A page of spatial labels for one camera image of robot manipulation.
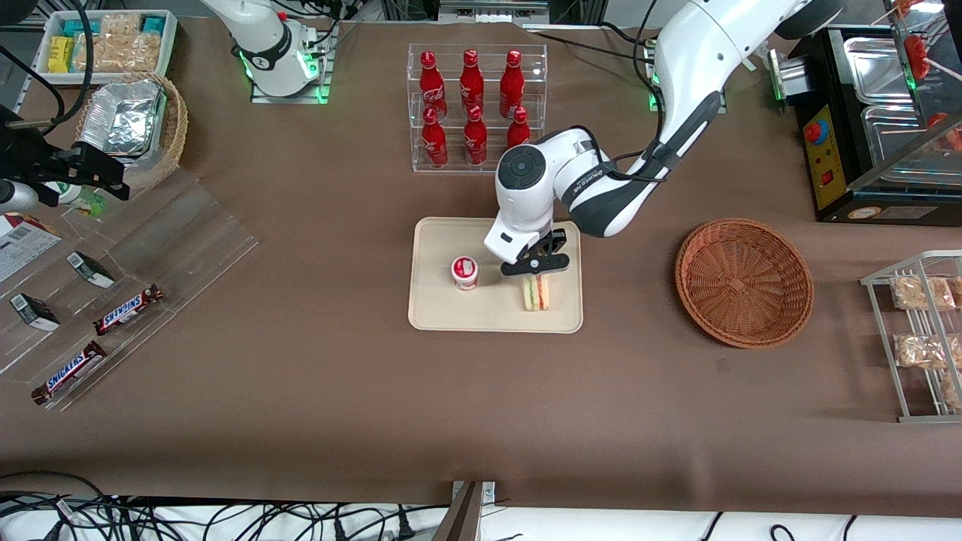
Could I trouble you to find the red cola bottle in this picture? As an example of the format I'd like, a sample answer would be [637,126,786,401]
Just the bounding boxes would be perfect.
[460,49,486,117]
[421,107,449,168]
[464,105,488,166]
[419,50,448,121]
[500,50,525,119]
[506,107,531,150]

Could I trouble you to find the brown snickers bar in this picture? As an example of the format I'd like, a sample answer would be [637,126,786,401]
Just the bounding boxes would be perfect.
[93,284,164,336]
[32,340,108,406]

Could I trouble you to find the beige plastic tray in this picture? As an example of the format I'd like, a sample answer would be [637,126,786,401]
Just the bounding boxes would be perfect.
[407,217,584,334]

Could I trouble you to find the small black white box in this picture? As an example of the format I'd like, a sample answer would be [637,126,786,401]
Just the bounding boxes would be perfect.
[66,252,116,289]
[10,293,61,332]

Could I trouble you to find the yellow snack packet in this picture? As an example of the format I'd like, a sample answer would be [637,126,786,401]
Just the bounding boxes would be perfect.
[47,36,76,74]

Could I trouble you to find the triangular sandwich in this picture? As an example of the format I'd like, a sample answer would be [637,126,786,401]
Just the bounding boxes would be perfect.
[522,274,552,312]

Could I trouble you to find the black cable tangle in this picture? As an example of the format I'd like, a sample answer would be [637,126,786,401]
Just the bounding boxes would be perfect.
[0,471,452,541]

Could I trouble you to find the clear acrylic bottle rack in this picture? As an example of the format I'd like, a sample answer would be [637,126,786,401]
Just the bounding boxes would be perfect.
[407,43,548,174]

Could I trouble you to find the red skewered sausage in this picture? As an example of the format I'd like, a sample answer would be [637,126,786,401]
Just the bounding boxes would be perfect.
[904,34,933,82]

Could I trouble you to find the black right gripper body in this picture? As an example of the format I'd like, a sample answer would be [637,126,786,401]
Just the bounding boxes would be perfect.
[0,104,83,208]

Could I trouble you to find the metal bracket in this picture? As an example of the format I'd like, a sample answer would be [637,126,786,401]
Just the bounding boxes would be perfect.
[452,481,497,519]

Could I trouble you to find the grey wire rack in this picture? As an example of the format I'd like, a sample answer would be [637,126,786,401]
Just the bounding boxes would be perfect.
[861,250,962,424]

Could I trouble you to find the green white small bottle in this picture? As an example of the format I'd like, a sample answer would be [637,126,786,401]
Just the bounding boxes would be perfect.
[44,182,107,217]

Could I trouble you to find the black food warmer case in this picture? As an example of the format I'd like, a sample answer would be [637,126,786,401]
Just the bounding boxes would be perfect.
[788,0,962,225]

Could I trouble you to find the brown round wicker basket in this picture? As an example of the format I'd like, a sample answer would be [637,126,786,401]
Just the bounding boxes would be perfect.
[674,218,815,349]

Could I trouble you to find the brown table cover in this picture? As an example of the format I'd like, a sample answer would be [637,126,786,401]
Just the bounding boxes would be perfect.
[0,17,962,519]

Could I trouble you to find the silver metal clamp block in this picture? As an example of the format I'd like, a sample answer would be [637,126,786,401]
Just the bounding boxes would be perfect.
[767,49,803,102]

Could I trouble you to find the white plastic bin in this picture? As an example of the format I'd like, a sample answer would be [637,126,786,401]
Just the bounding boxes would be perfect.
[34,10,179,85]

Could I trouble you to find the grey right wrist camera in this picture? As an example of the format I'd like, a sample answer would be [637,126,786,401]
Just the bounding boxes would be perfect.
[0,179,40,213]

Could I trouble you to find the black cable on table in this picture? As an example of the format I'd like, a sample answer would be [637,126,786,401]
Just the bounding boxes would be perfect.
[526,21,662,65]

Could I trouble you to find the clear bag of crackers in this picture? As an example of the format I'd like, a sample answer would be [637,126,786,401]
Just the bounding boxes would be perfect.
[74,34,121,74]
[120,32,162,72]
[99,14,142,40]

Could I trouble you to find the clear acrylic stepped display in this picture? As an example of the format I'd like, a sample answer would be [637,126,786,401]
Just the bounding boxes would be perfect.
[0,165,260,413]

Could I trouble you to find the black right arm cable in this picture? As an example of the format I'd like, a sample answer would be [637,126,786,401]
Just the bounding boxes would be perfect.
[0,0,95,136]

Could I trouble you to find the tan wicker basket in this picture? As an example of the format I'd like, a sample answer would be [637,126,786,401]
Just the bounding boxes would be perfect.
[74,71,189,192]

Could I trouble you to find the metal right arm base frame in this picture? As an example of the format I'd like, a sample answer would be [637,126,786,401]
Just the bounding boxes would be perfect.
[250,21,339,105]

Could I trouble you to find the red white paper box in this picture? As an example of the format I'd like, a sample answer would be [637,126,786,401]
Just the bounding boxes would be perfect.
[0,213,62,283]

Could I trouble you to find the aluminium frame profile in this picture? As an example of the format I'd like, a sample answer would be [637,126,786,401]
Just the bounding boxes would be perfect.
[438,0,551,22]

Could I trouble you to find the silver foil container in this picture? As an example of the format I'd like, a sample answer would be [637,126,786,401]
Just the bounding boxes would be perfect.
[79,79,166,159]

